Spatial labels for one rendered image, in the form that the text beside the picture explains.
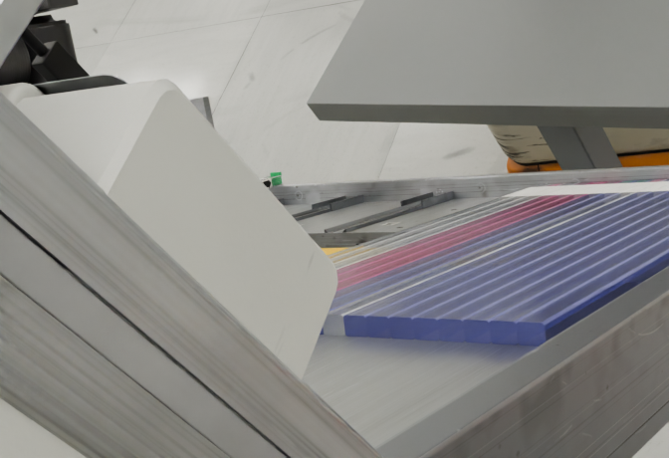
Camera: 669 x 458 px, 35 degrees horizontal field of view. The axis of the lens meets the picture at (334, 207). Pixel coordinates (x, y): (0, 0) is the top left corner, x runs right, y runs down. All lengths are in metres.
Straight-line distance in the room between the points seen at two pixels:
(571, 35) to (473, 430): 1.04
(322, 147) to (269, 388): 2.23
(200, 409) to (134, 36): 3.12
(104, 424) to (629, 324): 0.34
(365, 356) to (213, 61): 2.46
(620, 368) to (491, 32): 1.00
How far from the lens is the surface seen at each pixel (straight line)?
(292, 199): 1.21
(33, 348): 0.18
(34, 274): 0.18
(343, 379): 0.48
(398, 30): 1.54
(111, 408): 0.19
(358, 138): 2.40
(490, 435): 0.38
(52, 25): 0.99
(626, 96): 1.27
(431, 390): 0.45
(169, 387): 0.20
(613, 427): 0.48
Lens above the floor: 1.47
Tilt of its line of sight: 40 degrees down
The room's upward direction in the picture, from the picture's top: 40 degrees counter-clockwise
